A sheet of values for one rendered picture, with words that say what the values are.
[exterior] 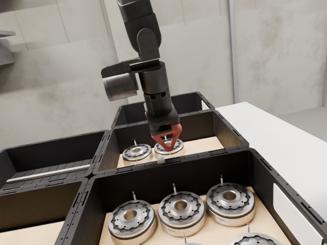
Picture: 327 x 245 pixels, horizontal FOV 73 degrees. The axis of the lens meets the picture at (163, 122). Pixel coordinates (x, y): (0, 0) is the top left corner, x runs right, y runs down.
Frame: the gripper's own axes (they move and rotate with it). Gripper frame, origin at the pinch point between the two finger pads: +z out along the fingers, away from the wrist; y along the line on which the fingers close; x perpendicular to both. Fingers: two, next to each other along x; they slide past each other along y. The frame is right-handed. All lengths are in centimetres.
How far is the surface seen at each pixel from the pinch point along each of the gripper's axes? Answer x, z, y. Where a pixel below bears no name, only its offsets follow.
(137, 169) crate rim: -8.6, 2.8, 4.4
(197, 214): 1.7, 7.4, 16.7
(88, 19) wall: -33, -7, -205
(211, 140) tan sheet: 17.7, 18.8, -16.3
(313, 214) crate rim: 16.9, -1.3, 27.4
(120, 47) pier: -10, 19, -179
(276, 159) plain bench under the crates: 41, 32, -11
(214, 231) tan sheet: 4.2, 10.1, 19.8
